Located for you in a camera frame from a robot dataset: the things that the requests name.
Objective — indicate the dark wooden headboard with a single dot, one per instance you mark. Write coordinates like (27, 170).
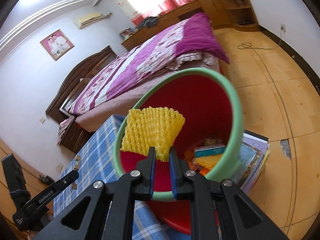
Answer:
(80, 71)

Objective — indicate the stack of books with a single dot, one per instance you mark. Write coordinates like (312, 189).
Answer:
(252, 153)

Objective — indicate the teal white box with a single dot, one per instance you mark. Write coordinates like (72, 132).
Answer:
(209, 150)

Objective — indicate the red green trash bin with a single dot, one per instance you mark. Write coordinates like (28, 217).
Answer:
(211, 108)

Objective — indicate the blue plaid tablecloth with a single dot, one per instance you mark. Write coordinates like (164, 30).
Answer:
(96, 164)

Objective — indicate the yellow foam net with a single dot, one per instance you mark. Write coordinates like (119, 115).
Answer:
(207, 162)
(152, 127)

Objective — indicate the books on cabinet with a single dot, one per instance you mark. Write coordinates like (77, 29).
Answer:
(127, 33)

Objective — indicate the long wooden cabinet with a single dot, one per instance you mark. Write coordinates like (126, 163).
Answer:
(237, 14)

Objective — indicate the bed with purple quilt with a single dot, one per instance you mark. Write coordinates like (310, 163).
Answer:
(119, 85)

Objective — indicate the orange foam net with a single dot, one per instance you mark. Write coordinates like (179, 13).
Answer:
(199, 169)

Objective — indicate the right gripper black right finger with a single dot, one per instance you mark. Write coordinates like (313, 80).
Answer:
(219, 210)

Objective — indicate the wall air conditioner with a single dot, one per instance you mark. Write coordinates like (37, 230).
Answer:
(87, 20)

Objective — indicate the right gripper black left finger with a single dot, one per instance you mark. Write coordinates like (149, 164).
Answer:
(105, 211)

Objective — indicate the dark wooden nightstand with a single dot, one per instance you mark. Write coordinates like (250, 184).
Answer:
(72, 136)

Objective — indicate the grey clothes pile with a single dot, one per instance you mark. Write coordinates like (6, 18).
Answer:
(148, 22)

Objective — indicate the red bin lid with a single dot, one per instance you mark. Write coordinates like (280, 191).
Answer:
(175, 214)

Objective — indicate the framed wedding photo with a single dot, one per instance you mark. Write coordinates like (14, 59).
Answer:
(57, 44)

